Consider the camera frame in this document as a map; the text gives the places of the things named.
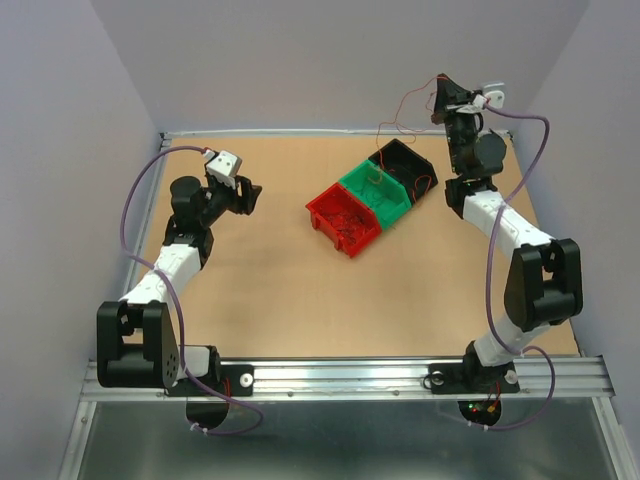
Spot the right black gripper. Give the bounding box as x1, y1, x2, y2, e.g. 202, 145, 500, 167
433, 72, 479, 175

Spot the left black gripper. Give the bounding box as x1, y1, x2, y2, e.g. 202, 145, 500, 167
199, 162, 262, 228

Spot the orange wire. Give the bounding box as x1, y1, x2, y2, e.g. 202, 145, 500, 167
375, 75, 441, 201

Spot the dark separated wire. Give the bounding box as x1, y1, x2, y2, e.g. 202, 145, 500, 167
354, 169, 396, 211

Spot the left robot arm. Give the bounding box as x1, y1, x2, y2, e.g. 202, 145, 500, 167
97, 174, 262, 389

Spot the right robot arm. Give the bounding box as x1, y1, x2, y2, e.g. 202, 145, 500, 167
426, 74, 583, 394

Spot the black plastic bin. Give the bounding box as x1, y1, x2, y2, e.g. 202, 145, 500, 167
368, 138, 439, 204

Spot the red plastic bin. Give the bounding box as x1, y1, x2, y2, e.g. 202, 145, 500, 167
306, 182, 382, 258

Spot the green plastic bin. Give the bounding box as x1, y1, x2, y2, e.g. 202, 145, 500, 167
339, 160, 412, 230

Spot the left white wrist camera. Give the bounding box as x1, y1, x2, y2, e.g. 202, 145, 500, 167
202, 148, 242, 189

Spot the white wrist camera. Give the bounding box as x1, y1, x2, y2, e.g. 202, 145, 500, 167
202, 148, 242, 189
456, 81, 506, 114

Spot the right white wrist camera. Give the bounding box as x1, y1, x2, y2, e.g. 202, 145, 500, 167
456, 81, 506, 114

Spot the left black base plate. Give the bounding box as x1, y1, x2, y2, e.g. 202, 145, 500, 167
165, 364, 255, 398

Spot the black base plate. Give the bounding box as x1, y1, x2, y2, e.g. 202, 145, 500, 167
165, 364, 255, 398
428, 362, 520, 395

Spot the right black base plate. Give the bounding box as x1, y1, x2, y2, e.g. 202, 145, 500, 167
428, 362, 520, 395

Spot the aluminium front rail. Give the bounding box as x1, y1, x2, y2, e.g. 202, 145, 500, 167
80, 356, 615, 403

